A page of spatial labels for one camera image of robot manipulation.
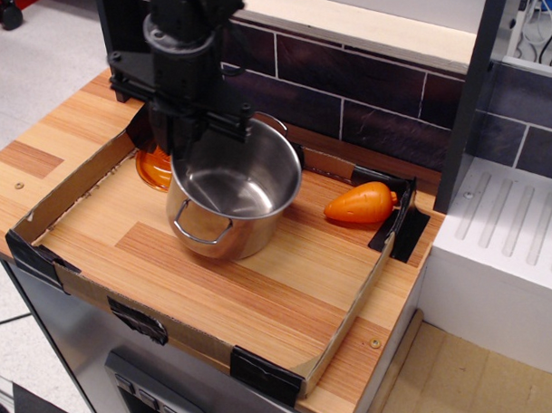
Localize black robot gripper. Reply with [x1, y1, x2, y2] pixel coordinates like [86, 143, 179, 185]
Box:
[104, 10, 257, 161]

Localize stainless steel pot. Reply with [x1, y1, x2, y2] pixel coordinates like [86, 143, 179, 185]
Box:
[166, 112, 302, 260]

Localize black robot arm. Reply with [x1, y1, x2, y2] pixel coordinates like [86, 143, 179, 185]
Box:
[96, 0, 254, 158]

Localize orange plastic lid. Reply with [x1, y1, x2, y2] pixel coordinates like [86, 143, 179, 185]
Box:
[135, 143, 171, 192]

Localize black caster wheel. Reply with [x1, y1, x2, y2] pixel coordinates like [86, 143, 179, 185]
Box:
[0, 0, 24, 31]

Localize orange plastic toy carrot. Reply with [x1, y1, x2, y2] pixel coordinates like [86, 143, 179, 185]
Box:
[324, 181, 398, 224]

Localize light wooden shelf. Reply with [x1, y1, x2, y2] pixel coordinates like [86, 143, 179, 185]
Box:
[235, 0, 476, 74]

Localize grey oven control panel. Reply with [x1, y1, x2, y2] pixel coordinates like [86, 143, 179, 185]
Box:
[104, 351, 204, 413]

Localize white ridged drainboard sink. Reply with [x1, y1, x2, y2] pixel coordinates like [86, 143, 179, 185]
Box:
[419, 158, 552, 374]

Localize dark grey left post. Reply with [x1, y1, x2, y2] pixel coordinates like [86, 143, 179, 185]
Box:
[96, 0, 154, 102]

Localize dark grey post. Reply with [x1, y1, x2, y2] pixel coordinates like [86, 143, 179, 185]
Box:
[96, 0, 154, 102]
[434, 0, 519, 214]

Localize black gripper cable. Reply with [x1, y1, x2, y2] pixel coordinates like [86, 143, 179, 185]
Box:
[220, 62, 248, 81]

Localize dark grey right post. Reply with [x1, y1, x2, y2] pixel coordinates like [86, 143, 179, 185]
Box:
[434, 0, 519, 214]

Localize white cables in background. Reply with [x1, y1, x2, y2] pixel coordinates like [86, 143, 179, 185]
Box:
[507, 0, 552, 68]

